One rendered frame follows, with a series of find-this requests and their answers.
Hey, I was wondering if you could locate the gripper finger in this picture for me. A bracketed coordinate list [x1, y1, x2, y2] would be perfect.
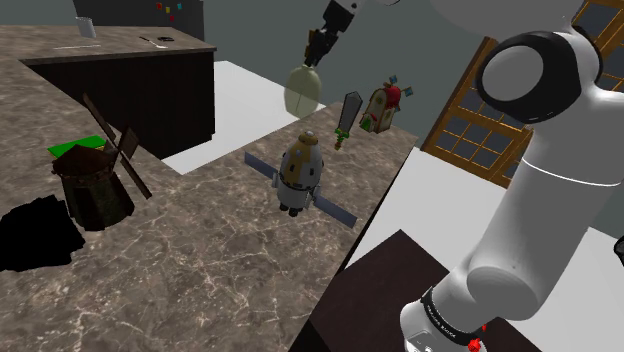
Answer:
[304, 29, 324, 67]
[314, 31, 340, 68]

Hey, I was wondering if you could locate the pale green vase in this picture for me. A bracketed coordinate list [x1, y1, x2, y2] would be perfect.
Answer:
[284, 63, 323, 120]

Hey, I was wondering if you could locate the grey toy sword green hilt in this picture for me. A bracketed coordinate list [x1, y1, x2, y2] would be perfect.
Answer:
[333, 90, 364, 152]

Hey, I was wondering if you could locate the colourful toy windmill house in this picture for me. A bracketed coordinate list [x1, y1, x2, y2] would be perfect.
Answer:
[359, 74, 415, 135]

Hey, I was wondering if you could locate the white and gold spacecraft toy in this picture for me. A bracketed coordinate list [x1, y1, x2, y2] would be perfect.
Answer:
[243, 129, 359, 230]

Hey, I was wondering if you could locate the wooden framed window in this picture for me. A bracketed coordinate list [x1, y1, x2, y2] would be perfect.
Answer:
[420, 0, 624, 190]

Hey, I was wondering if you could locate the dark fridge with magnets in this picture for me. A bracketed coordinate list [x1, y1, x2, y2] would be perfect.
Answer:
[72, 0, 206, 43]

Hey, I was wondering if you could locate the dark kitchen counter cabinet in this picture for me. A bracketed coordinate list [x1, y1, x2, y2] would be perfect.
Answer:
[0, 24, 219, 161]

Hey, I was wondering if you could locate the green flat board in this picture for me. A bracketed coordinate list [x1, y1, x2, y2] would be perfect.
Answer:
[47, 134, 108, 159]

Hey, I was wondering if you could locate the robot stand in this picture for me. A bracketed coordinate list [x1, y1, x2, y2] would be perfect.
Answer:
[287, 228, 543, 352]

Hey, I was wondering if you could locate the dark brown windmill model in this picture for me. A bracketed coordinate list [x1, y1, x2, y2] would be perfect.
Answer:
[50, 92, 154, 233]

